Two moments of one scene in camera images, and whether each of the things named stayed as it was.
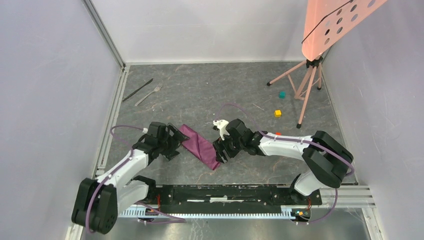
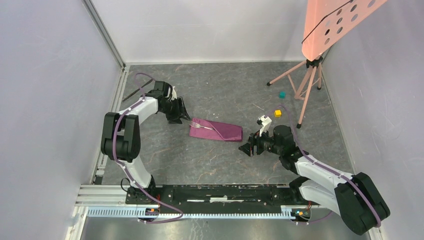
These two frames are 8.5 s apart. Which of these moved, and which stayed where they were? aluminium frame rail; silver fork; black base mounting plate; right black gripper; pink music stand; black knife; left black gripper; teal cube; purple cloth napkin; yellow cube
Moved: silver fork; purple cloth napkin; left black gripper; right black gripper
Stayed: black knife; teal cube; pink music stand; black base mounting plate; yellow cube; aluminium frame rail
